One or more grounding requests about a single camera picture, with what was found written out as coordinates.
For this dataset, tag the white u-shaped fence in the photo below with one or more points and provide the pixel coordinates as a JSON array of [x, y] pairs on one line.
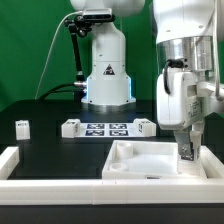
[[78, 192]]

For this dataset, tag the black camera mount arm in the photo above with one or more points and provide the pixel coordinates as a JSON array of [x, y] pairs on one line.
[[77, 46]]

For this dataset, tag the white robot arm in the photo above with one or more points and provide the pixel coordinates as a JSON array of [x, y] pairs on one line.
[[187, 33]]

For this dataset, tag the grey depth camera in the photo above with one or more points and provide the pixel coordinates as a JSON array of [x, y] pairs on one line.
[[97, 14]]

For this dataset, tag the white square table top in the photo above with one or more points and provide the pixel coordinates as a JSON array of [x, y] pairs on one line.
[[148, 160]]

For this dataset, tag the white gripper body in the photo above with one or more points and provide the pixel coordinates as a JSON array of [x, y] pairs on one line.
[[178, 103]]

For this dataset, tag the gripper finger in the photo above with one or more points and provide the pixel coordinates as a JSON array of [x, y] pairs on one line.
[[185, 146]]

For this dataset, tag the sheet of four fiducial tags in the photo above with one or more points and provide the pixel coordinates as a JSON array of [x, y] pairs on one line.
[[108, 130]]

